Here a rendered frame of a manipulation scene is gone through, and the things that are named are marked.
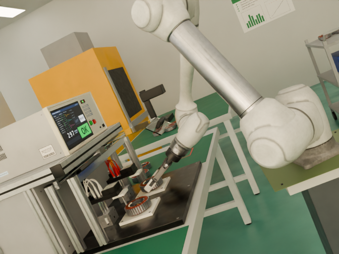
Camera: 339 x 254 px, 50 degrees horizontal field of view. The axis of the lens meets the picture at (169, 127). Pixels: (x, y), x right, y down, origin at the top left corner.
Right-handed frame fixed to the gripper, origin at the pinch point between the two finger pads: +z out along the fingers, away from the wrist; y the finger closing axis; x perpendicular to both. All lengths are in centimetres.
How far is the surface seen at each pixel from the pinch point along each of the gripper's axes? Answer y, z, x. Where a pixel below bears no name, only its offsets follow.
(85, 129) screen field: 11.7, -6.8, -38.3
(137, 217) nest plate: 31.7, 0.4, 2.4
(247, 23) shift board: -508, -107, -12
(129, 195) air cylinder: 1.8, 11.3, -4.7
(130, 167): 3.1, -1.6, -12.3
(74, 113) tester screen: 14.0, -10.9, -45.6
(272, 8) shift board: -507, -149, 7
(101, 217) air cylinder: 27.9, 13.0, -8.7
